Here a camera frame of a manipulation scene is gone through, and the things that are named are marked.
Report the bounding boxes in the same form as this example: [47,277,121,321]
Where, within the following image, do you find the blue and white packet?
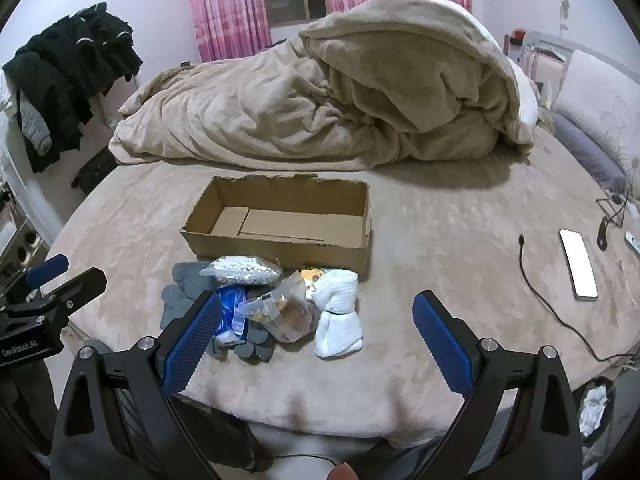
[214,285,252,347]

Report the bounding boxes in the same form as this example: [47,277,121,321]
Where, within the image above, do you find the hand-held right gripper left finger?
[50,291,251,480]

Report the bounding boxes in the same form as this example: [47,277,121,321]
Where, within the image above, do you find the white patterned pillow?
[552,49,640,198]

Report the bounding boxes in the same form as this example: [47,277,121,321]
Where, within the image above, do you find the yellow snack packet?
[300,267,327,295]

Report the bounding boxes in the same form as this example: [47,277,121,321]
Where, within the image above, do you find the bag of white pellets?
[200,256,279,286]

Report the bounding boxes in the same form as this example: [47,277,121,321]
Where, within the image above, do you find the grey knit glove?
[210,321,277,364]
[160,260,217,332]

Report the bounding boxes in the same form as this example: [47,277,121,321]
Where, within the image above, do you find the white headboard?
[504,30,640,88]

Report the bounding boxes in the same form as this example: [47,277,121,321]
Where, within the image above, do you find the white rolled towel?
[312,268,364,360]

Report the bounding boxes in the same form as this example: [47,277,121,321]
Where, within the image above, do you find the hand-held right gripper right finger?
[411,290,586,480]

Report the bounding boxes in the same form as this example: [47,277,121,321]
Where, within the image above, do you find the beige fleece duvet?
[108,0,540,172]

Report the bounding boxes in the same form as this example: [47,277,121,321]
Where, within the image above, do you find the clear plastic snack bag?
[234,275,319,344]

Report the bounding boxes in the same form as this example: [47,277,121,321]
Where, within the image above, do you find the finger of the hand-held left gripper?
[40,267,109,319]
[22,254,70,297]

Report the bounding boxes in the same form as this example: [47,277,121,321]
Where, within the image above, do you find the white storage rack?
[0,180,52,288]

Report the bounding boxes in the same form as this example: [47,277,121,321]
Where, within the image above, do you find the black eyeglasses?
[595,191,630,253]

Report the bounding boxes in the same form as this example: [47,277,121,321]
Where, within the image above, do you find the open cardboard box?
[180,175,373,281]

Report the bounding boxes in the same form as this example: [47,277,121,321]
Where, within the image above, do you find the grey pillow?
[549,110,629,194]

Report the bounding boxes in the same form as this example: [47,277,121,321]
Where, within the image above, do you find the black charging cable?
[517,234,640,364]

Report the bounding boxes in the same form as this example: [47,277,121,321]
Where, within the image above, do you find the trash bag with tissues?
[577,377,620,444]

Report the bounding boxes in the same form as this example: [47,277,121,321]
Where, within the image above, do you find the white smartphone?
[558,228,600,302]

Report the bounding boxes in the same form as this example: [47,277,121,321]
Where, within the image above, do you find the pile of black clothes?
[2,2,144,175]

